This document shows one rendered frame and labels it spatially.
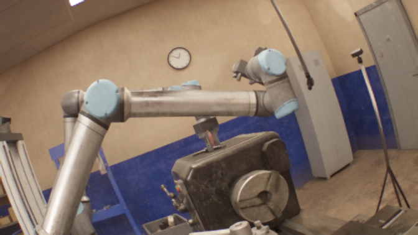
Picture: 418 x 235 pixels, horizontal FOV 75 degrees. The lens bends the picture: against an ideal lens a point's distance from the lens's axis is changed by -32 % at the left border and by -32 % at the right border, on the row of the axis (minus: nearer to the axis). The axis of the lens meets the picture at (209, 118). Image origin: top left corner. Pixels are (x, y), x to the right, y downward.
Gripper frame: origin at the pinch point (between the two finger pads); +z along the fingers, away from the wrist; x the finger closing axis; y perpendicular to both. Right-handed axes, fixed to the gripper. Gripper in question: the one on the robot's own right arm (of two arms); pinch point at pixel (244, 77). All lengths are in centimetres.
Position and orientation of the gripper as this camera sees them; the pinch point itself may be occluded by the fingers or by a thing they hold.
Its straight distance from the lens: 150.0
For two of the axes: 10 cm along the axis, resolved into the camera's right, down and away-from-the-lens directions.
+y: -3.3, 9.3, -1.4
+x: 9.2, 3.5, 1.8
